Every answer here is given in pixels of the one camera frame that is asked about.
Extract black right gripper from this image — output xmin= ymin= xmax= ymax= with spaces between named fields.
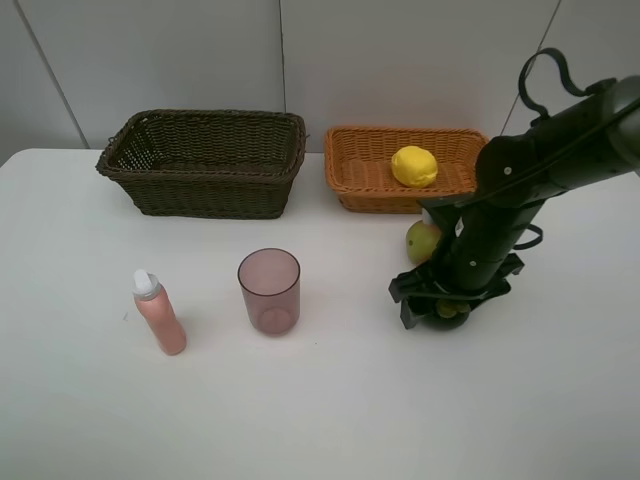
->
xmin=389 ymin=234 xmax=524 ymax=330

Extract dark mangosteen with green calyx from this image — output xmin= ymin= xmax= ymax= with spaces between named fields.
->
xmin=425 ymin=299 xmax=471 ymax=332

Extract green red pear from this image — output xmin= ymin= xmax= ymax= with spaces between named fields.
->
xmin=405 ymin=221 xmax=442 ymax=265

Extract yellow lemon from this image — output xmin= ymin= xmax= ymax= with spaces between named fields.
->
xmin=391 ymin=146 xmax=438 ymax=188

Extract translucent pink plastic cup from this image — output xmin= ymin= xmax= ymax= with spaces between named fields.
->
xmin=237 ymin=248 xmax=301 ymax=336

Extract pink bottle with white cap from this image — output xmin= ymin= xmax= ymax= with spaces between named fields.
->
xmin=133 ymin=269 xmax=187 ymax=356

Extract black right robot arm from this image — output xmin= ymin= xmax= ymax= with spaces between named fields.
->
xmin=389 ymin=48 xmax=639 ymax=331

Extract orange wicker basket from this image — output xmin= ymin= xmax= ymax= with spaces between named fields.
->
xmin=324 ymin=126 xmax=489 ymax=214

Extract dark brown wicker basket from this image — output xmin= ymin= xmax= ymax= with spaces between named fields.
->
xmin=96 ymin=109 xmax=306 ymax=220

